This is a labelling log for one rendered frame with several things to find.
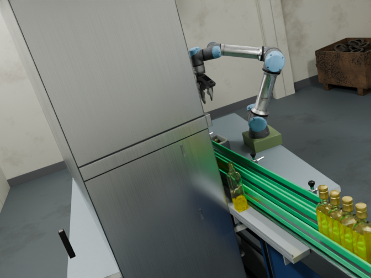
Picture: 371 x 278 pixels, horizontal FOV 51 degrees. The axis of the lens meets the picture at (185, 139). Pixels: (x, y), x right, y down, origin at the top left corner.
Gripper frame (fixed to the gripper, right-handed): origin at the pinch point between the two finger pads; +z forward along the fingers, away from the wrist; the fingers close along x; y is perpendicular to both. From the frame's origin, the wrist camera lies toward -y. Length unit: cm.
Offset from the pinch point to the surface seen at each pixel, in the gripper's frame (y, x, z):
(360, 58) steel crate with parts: 99, -293, 70
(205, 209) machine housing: -64, 56, 27
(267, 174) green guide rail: -65, 16, 27
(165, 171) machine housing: -62, 69, -1
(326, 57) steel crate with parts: 154, -297, 72
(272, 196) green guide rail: -79, 27, 29
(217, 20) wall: 242, -195, -12
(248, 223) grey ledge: -82, 46, 33
